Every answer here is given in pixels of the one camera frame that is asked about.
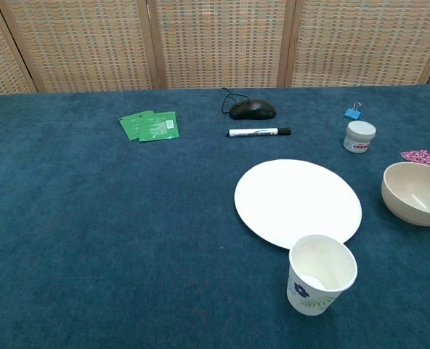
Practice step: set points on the beige bowl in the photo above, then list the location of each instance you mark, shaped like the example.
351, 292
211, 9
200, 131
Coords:
414, 192

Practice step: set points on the white round plate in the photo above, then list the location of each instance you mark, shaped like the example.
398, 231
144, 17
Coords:
295, 200

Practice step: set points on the floral paper cup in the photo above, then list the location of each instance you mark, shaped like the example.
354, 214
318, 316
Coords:
311, 291

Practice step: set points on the black and white marker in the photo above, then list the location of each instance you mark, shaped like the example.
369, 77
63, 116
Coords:
255, 132

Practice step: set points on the green sachet with barcode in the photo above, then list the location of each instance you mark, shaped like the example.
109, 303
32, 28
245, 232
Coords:
158, 127

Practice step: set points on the black computer mouse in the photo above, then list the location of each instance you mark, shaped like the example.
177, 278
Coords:
253, 109

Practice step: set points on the blue table cloth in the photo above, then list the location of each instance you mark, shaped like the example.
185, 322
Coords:
102, 225

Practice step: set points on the small white jar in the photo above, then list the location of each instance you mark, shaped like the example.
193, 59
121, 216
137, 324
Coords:
360, 137

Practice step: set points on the blue binder clip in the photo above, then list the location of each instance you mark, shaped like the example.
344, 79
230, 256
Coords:
352, 113

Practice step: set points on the pink patterned packet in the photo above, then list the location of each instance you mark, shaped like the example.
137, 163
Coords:
423, 157

